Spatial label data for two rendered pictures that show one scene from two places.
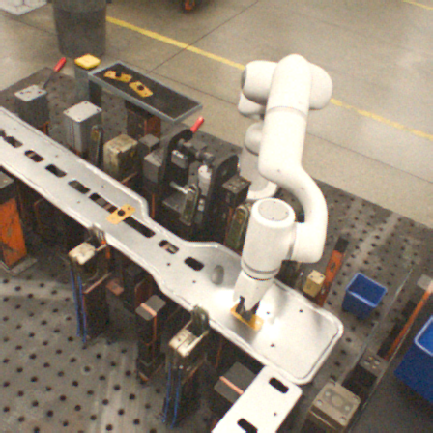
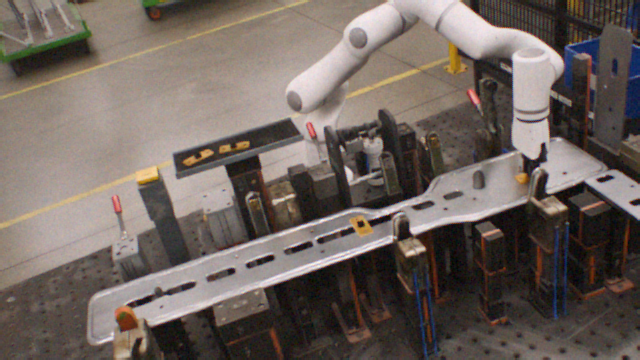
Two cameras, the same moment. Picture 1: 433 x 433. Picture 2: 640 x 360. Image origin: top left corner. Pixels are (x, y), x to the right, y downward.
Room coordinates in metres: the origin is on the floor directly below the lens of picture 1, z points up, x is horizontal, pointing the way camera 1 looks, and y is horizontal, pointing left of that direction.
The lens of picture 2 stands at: (0.13, 1.17, 1.93)
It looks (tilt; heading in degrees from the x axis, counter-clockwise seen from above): 32 degrees down; 318
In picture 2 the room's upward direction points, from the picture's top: 12 degrees counter-clockwise
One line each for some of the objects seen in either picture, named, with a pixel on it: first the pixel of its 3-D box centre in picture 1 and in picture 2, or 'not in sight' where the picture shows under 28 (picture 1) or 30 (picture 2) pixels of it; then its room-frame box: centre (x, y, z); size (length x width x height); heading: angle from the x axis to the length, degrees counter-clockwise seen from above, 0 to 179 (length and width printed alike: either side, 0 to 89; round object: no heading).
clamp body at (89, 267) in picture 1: (91, 291); (415, 296); (0.84, 0.32, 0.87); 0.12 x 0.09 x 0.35; 149
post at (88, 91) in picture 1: (91, 120); (173, 241); (1.56, 0.53, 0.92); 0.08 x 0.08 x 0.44; 59
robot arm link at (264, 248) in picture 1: (270, 234); (532, 77); (0.74, -0.10, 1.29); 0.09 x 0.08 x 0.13; 88
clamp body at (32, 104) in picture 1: (37, 136); (148, 297); (1.47, 0.70, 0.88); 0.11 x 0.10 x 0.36; 149
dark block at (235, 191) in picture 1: (226, 236); (409, 189); (1.09, -0.03, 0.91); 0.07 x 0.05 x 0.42; 149
